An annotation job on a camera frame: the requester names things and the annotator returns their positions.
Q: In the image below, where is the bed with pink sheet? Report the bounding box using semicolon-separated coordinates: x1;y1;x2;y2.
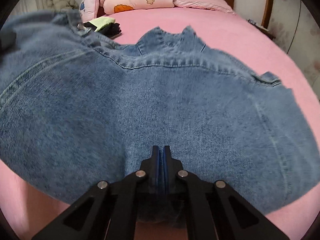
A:
0;6;320;240

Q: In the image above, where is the pink pillow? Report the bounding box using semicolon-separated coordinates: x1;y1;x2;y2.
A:
173;0;234;13

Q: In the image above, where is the folded pink blanket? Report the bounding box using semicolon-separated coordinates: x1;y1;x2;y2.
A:
100;0;175;15

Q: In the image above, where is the blue denim jacket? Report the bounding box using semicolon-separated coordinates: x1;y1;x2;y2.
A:
0;11;320;228

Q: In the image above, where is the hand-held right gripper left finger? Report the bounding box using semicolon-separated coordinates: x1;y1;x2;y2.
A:
31;145;161;240

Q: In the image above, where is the pink cushion with bag print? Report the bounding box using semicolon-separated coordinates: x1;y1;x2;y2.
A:
79;0;102;23

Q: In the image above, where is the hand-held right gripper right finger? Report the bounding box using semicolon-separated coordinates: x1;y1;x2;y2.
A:
163;145;290;240

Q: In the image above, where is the folded green and black garment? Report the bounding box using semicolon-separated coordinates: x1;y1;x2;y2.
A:
82;16;122;40

